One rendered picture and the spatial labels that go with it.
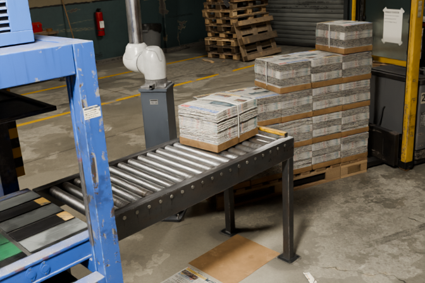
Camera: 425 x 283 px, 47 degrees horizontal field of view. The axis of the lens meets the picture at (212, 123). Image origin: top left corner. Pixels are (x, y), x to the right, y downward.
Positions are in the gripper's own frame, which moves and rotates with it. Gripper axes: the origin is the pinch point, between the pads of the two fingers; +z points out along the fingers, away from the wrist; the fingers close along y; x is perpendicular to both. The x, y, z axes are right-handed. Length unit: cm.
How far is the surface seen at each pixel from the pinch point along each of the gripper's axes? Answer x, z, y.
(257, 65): 4, 55, -6
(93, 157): 46, -36, -230
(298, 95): -14, 82, -32
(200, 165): 41, 25, -160
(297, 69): -23, 64, -29
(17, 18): 42, -85, -215
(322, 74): -37, 82, -22
